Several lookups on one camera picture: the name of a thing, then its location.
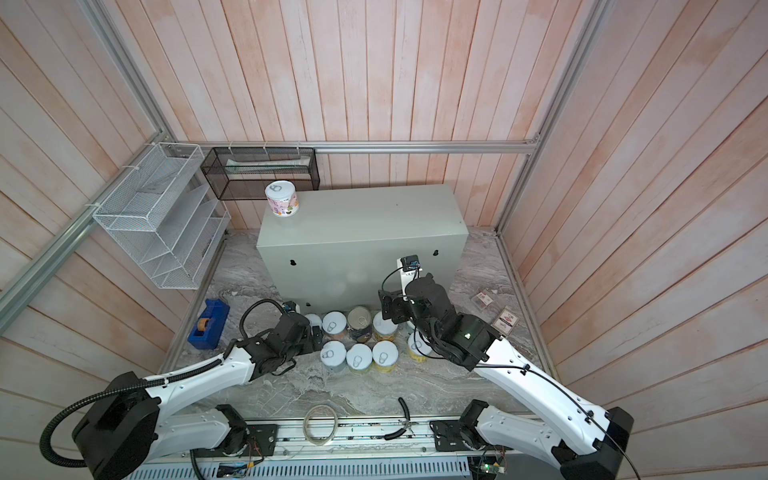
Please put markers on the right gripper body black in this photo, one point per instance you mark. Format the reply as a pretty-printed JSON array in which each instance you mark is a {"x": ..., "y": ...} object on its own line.
[{"x": 403, "y": 310}]

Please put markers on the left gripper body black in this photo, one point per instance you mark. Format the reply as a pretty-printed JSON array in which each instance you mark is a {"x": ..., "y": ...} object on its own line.
[{"x": 305, "y": 345}]

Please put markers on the teal labelled can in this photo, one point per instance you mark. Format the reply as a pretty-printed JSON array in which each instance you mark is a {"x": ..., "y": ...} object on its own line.
[{"x": 314, "y": 320}]

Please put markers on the blue can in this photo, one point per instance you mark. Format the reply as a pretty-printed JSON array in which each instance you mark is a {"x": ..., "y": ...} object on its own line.
[{"x": 333, "y": 356}]

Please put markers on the yellow labelled can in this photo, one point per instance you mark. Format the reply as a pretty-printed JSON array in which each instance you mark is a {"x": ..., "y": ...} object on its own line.
[{"x": 418, "y": 350}]

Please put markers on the pink labelled can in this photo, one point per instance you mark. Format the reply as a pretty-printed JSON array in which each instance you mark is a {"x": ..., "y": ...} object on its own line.
[{"x": 282, "y": 198}]

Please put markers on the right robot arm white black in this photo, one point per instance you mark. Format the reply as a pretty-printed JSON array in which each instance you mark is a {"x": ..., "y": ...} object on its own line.
[{"x": 579, "y": 438}]

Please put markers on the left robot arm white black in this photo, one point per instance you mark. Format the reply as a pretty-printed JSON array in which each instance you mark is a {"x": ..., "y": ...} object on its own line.
[{"x": 113, "y": 432}]

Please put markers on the yellow can back row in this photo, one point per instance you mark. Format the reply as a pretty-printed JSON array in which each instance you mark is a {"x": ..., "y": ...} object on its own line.
[{"x": 383, "y": 329}]

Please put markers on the clear paper clip box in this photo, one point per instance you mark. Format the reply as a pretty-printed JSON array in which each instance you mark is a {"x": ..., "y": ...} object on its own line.
[{"x": 482, "y": 300}]

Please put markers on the yellow can front right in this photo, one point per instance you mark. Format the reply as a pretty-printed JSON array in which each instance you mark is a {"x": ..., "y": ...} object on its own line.
[{"x": 385, "y": 355}]

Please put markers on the open-top dark metal can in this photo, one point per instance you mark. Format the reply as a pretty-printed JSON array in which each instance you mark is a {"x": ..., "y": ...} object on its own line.
[{"x": 359, "y": 324}]

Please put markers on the green can front middle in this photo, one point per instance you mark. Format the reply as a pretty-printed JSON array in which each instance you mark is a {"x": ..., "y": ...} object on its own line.
[{"x": 359, "y": 358}]

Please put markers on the small card box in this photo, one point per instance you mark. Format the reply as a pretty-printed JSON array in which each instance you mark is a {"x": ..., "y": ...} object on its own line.
[{"x": 505, "y": 322}]

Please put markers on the blue tape dispenser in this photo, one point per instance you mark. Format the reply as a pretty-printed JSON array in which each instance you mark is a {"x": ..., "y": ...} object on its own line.
[{"x": 207, "y": 332}]

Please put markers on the grey metal cabinet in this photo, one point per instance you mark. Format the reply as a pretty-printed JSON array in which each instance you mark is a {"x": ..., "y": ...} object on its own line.
[{"x": 342, "y": 246}]

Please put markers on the black pliers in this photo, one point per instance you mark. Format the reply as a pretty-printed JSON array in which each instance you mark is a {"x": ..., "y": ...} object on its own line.
[{"x": 405, "y": 425}]

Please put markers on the black mesh basket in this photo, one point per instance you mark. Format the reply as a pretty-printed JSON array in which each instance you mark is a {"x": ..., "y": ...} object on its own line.
[{"x": 243, "y": 173}]

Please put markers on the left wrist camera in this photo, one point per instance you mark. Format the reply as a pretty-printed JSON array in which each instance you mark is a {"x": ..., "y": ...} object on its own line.
[{"x": 289, "y": 307}]

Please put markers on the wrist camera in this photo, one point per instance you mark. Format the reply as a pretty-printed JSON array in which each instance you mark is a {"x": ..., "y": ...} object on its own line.
[
  {"x": 289, "y": 307},
  {"x": 409, "y": 270}
]

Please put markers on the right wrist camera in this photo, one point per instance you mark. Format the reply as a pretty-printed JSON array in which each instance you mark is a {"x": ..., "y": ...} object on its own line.
[{"x": 409, "y": 270}]

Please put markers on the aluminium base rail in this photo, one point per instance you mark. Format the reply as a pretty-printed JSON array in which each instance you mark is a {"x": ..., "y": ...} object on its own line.
[{"x": 345, "y": 448}]

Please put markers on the horizontal aluminium wall rail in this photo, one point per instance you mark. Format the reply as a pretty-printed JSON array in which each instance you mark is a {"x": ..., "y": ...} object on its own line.
[{"x": 381, "y": 147}]

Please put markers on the white wire mesh shelf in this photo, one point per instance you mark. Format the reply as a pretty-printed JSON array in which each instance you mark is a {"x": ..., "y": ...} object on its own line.
[{"x": 170, "y": 227}]

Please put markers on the left aluminium wall rail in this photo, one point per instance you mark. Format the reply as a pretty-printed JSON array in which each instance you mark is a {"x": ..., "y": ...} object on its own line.
[{"x": 36, "y": 274}]

